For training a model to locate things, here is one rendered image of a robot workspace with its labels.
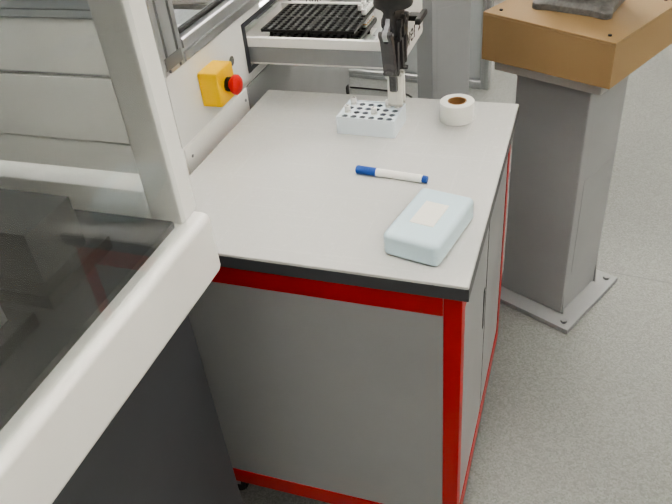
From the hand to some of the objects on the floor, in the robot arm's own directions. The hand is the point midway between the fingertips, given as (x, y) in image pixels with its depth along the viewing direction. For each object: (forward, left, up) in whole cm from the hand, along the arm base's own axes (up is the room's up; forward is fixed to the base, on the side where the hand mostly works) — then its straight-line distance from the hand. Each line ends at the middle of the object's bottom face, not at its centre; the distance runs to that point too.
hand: (396, 87), depth 141 cm
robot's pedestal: (-23, -53, -83) cm, 101 cm away
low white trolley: (-3, +20, -84) cm, 86 cm away
